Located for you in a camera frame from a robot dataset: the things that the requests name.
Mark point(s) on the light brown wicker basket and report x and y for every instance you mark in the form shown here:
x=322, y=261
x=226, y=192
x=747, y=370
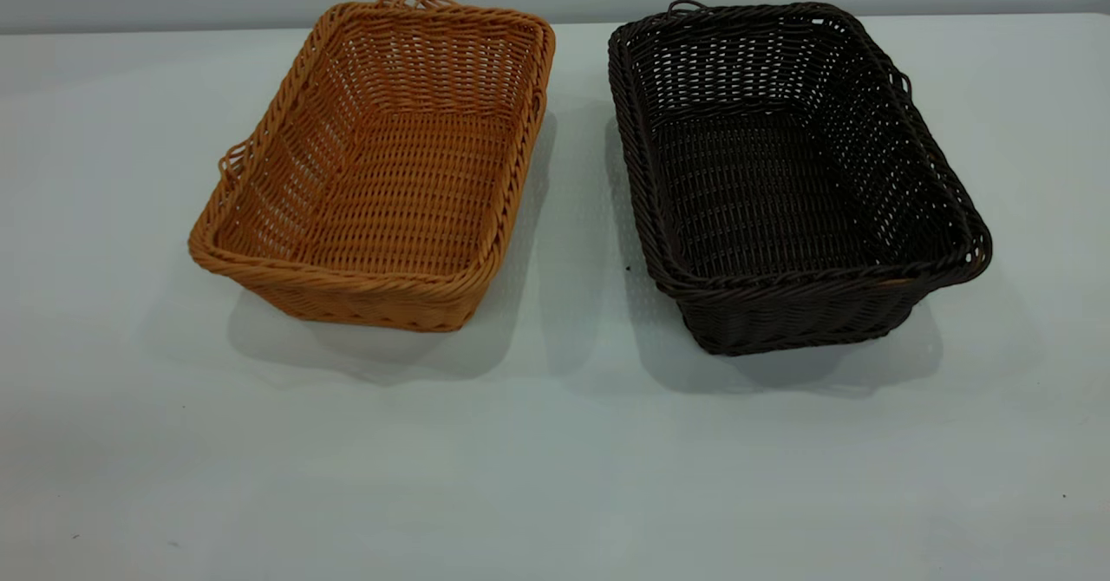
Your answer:
x=408, y=191

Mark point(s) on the dark brown wicker basket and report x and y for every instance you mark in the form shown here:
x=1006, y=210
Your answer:
x=763, y=199

